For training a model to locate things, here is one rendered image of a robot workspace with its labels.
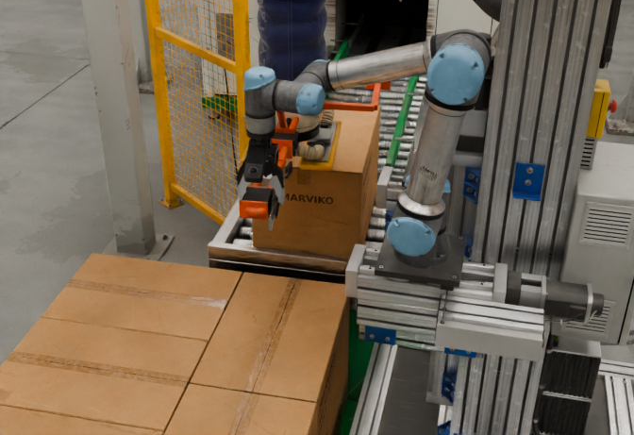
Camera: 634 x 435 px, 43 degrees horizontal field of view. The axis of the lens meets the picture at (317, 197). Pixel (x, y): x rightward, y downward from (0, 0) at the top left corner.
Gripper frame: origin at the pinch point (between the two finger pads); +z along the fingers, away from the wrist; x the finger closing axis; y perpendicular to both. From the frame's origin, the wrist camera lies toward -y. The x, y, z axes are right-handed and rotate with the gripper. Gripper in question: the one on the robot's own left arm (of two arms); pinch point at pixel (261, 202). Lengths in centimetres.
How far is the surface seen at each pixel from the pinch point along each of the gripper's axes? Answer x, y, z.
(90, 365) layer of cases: 57, 4, 66
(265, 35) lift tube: 8, 52, -27
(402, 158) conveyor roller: -35, 163, 69
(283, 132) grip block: 0.5, 38.6, -1.6
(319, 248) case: -7, 67, 59
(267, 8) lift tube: 7, 51, -35
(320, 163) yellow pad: -10.0, 44.4, 11.1
